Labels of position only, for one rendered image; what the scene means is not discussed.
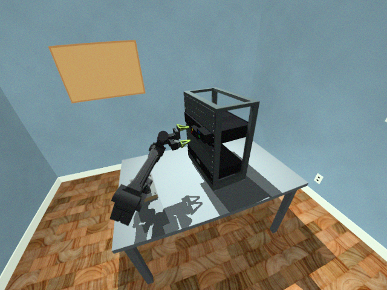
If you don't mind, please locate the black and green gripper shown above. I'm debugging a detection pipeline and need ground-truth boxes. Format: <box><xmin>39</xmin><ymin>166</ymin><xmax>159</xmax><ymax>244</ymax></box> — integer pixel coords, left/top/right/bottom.
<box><xmin>173</xmin><ymin>124</ymin><xmax>190</xmax><ymax>148</ymax></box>

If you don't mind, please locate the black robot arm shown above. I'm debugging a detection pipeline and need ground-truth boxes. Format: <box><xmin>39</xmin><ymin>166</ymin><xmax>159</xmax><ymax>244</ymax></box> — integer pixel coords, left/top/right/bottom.
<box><xmin>110</xmin><ymin>131</ymin><xmax>181</xmax><ymax>226</ymax></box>

